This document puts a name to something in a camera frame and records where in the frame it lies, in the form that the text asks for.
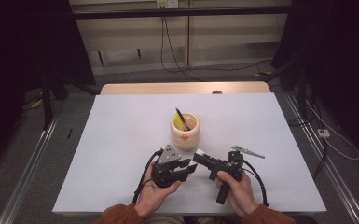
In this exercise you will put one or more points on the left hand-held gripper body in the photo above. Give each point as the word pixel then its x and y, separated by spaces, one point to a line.
pixel 168 172

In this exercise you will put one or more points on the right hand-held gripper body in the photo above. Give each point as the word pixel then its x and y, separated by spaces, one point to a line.
pixel 234 166

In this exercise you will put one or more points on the cream ribbed pen holder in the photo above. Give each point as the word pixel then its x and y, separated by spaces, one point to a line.
pixel 185 141

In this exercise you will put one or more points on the yellow highlighter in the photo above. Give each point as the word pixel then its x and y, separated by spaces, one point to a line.
pixel 177 119

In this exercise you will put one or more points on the blue pen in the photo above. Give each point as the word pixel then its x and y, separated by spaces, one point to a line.
pixel 182 118

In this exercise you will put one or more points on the person's left hand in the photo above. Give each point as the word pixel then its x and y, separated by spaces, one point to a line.
pixel 154 196

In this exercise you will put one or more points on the person's right hand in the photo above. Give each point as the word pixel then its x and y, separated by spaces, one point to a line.
pixel 241 196

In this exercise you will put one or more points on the white table board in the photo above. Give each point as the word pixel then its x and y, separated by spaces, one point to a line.
pixel 230 124

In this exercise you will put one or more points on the wooden table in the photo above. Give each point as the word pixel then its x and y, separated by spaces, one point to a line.
pixel 168 88

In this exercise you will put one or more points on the white power strip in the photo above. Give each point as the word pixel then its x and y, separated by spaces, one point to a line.
pixel 324 133

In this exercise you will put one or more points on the yellow tape piece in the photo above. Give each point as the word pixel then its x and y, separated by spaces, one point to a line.
pixel 262 73
pixel 37 103

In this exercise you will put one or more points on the beige wooden cabinet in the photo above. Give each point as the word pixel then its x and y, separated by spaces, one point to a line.
pixel 230 37

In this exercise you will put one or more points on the black metal stand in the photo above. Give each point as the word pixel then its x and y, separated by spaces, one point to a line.
pixel 47 105

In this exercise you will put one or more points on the black horizontal bar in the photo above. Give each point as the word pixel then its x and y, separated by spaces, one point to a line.
pixel 180 12

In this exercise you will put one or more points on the black curtain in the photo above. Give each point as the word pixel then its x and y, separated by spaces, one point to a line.
pixel 348 62
pixel 18 62

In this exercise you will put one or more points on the metal floor rail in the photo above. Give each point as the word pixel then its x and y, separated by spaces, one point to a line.
pixel 332 174
pixel 28 177

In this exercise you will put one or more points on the white wall socket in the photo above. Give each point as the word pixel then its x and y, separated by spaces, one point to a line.
pixel 168 3

